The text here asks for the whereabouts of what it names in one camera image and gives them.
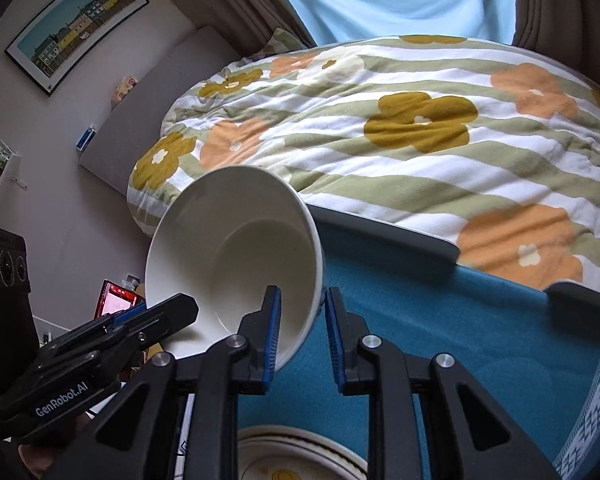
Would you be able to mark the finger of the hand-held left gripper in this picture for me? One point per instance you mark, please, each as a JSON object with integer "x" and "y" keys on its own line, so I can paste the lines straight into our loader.
{"x": 165, "y": 317}
{"x": 100, "y": 332}

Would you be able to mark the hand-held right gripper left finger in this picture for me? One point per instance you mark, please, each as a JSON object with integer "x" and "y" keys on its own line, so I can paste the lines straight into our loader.
{"x": 275, "y": 337}

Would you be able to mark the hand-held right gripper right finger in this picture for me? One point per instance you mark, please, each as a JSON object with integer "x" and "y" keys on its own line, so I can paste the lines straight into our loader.
{"x": 332, "y": 347}

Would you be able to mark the cream bowl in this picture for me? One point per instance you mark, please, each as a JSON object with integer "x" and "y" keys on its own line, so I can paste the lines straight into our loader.
{"x": 240, "y": 255}

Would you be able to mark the person's left hand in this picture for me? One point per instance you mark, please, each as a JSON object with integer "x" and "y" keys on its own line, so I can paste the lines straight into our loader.
{"x": 36, "y": 460}

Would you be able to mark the red box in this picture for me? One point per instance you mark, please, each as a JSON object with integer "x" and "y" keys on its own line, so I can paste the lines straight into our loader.
{"x": 117, "y": 300}

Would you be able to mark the patterned cream plate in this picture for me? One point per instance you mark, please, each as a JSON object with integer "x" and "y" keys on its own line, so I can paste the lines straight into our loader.
{"x": 300, "y": 452}

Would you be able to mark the teal patterned cloth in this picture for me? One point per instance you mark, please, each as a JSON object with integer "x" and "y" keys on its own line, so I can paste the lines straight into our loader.
{"x": 455, "y": 350}

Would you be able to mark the white shelf unit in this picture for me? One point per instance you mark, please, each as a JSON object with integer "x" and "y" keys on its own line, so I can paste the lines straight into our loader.
{"x": 2, "y": 185}

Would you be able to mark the small blue box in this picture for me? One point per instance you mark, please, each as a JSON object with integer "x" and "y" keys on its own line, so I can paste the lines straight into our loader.
{"x": 86, "y": 138}

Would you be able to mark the grey padded headboard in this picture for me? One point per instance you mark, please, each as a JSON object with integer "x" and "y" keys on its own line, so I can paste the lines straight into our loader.
{"x": 145, "y": 120}

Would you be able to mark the floral striped duvet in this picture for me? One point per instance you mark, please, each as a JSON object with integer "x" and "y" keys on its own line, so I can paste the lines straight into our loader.
{"x": 405, "y": 150}

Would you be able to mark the small pale figurine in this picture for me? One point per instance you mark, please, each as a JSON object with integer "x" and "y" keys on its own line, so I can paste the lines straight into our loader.
{"x": 124, "y": 89}

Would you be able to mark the green patterned pillow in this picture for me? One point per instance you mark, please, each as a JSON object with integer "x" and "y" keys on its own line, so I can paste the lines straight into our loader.
{"x": 282, "y": 42}

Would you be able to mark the white wall socket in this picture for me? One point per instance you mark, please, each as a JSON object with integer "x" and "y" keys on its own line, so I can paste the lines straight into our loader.
{"x": 132, "y": 279}

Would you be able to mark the grey table edge rail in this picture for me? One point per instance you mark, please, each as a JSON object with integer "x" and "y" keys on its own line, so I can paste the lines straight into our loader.
{"x": 390, "y": 232}
{"x": 585, "y": 294}

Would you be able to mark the framed wall poster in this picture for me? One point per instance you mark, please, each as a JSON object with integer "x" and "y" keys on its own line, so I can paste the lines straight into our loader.
{"x": 75, "y": 25}

